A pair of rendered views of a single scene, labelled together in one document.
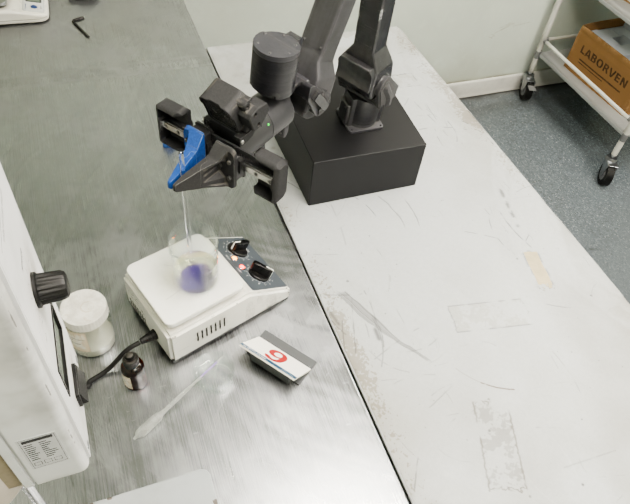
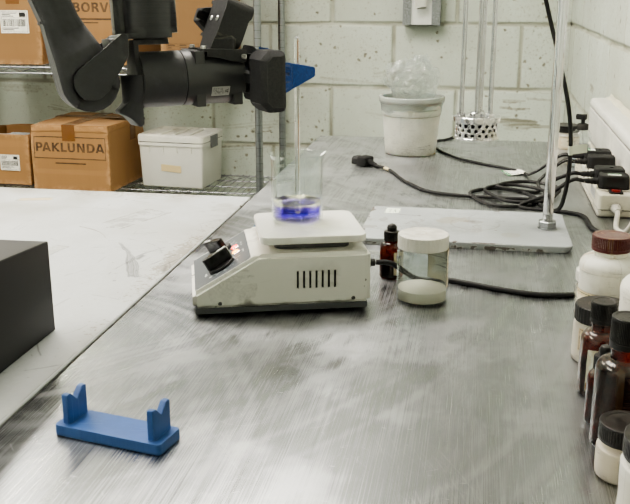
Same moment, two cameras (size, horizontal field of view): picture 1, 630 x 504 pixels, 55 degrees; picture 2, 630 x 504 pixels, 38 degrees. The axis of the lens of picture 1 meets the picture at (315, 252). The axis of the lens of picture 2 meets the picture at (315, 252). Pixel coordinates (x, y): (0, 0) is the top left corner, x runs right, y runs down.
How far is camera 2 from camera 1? 1.61 m
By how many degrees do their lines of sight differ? 108
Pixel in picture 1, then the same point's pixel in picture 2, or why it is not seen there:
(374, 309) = (118, 265)
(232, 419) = not seen: hidden behind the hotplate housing
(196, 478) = (369, 235)
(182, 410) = not seen: hidden behind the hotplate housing
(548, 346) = (10, 231)
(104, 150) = (299, 460)
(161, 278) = (333, 225)
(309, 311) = (183, 275)
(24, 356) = not seen: outside the picture
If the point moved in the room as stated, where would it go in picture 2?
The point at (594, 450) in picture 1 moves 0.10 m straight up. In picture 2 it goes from (76, 208) to (71, 148)
